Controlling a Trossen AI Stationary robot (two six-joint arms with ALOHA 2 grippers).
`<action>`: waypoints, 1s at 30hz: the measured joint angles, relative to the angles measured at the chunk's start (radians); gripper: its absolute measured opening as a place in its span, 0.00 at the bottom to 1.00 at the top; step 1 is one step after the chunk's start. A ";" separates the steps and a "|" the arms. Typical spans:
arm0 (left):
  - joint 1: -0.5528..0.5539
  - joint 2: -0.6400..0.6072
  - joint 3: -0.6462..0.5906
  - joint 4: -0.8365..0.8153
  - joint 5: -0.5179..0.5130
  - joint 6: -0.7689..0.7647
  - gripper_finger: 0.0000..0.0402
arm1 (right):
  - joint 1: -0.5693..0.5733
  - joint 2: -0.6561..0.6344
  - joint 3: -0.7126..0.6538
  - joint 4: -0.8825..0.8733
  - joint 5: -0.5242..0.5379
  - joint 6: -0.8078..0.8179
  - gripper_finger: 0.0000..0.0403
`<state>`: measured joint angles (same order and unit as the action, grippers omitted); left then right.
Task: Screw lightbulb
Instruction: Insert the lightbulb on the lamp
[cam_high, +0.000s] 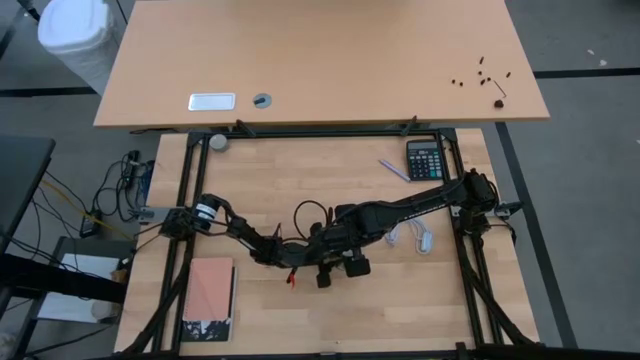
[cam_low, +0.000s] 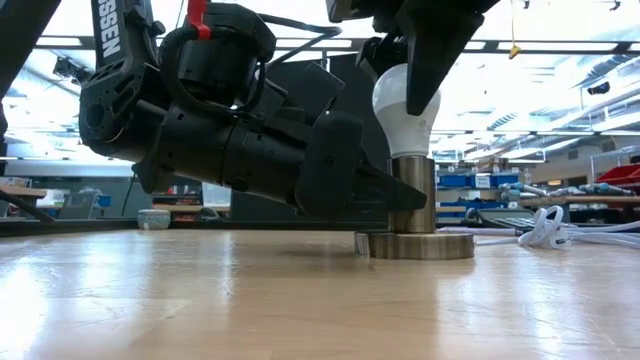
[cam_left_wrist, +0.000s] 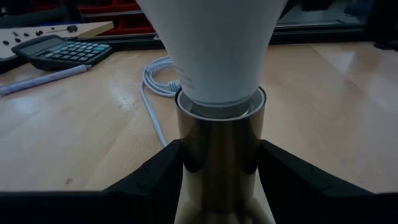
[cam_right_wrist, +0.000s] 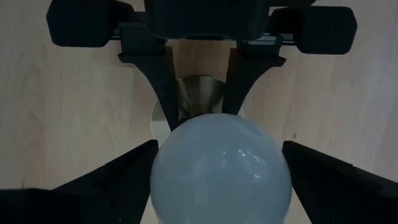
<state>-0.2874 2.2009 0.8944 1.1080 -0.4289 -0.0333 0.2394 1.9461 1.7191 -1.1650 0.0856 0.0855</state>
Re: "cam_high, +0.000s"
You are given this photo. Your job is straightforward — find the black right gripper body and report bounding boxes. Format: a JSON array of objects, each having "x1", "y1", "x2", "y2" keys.
[{"x1": 322, "y1": 212, "x2": 376, "y2": 261}]

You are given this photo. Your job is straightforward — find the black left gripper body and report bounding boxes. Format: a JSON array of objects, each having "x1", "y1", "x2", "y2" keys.
[{"x1": 279, "y1": 223, "x2": 333, "y2": 290}]

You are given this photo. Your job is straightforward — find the purple white pen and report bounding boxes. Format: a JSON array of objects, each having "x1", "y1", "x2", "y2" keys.
[{"x1": 378, "y1": 158, "x2": 412, "y2": 183}]

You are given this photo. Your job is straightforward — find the pink spiral notebook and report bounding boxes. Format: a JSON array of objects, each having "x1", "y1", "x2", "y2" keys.
[{"x1": 180, "y1": 257, "x2": 238, "y2": 343}]

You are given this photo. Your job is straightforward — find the black calculator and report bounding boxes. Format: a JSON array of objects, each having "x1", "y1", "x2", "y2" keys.
[{"x1": 405, "y1": 139, "x2": 445, "y2": 182}]

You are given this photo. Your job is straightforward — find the silver rectangular desk plate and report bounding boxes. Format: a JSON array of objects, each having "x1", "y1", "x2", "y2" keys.
[{"x1": 187, "y1": 92, "x2": 237, "y2": 112}]

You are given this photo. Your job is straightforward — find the light wooden desk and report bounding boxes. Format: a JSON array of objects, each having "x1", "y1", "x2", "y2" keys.
[{"x1": 93, "y1": 0, "x2": 551, "y2": 130}]

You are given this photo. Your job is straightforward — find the black power adapter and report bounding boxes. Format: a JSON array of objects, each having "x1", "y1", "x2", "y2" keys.
[{"x1": 79, "y1": 212, "x2": 101, "y2": 239}]

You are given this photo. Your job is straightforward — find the white paper sheet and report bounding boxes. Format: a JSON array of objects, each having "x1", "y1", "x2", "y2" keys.
[{"x1": 37, "y1": 252, "x2": 121, "y2": 324}]

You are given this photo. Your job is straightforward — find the black metal beam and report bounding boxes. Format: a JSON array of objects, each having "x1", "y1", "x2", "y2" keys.
[{"x1": 0, "y1": 252, "x2": 126, "y2": 304}]

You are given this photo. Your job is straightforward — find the black side table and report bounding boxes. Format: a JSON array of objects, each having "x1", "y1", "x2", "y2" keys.
[{"x1": 0, "y1": 135, "x2": 56, "y2": 251}]

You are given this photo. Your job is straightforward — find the white trash bin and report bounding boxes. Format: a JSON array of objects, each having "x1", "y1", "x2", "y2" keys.
[{"x1": 37, "y1": 0, "x2": 122, "y2": 96}]

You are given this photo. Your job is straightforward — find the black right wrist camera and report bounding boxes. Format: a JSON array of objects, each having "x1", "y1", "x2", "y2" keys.
[{"x1": 344, "y1": 255, "x2": 372, "y2": 279}]

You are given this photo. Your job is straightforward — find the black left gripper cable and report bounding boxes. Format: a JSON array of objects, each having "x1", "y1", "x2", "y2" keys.
[{"x1": 293, "y1": 199, "x2": 332, "y2": 241}]

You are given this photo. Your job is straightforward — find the white lamp cord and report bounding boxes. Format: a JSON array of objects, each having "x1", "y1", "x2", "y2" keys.
[{"x1": 384, "y1": 217, "x2": 434, "y2": 255}]

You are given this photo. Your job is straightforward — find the black aluminium rig frame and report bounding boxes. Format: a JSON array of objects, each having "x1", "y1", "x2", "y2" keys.
[{"x1": 89, "y1": 115, "x2": 640, "y2": 360}]

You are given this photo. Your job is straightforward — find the grey metal mounting bracket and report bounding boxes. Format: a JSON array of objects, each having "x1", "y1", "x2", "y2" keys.
[{"x1": 133, "y1": 206, "x2": 171, "y2": 225}]

